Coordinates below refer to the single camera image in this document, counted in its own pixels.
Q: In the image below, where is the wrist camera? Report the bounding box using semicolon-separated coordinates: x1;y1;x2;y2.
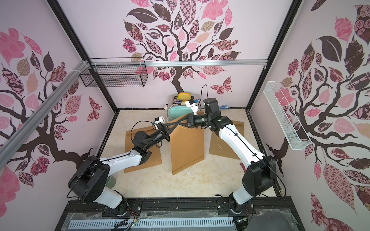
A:
186;99;199;115
153;116;165;130

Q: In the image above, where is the black wire basket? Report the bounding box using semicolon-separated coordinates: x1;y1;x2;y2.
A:
80;58;148;88

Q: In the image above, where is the white wire basket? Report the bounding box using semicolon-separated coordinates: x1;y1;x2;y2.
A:
263;81;312;150

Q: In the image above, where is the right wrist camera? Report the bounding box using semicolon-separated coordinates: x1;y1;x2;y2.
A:
186;99;199;115

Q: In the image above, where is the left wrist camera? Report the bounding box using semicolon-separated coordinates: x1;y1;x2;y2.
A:
153;116;165;130

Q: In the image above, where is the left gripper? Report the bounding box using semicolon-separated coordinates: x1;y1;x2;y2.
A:
144;121;177;150

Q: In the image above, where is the brown file bag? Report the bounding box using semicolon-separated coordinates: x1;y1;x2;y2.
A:
170;125;204;175
124;126;162;174
209;121;244;159

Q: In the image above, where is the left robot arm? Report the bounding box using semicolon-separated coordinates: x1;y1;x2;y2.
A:
68;119;194;209

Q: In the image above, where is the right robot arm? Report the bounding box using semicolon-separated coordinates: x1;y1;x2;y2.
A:
186;98;277;214

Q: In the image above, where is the colourful patterned bag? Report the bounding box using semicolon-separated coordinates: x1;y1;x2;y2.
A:
240;163;246;173

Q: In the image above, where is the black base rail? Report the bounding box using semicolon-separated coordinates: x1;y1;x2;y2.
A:
56;195;304;231

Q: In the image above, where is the yellow bread slice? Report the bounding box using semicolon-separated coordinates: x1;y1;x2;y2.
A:
177;92;192;101

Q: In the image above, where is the green cup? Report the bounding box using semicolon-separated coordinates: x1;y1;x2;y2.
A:
105;176;117;189

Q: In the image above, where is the mint green toaster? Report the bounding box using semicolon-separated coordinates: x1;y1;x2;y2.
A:
165;94;193;121

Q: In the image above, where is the white slotted cable duct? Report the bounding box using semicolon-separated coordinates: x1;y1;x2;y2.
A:
67;217;235;230

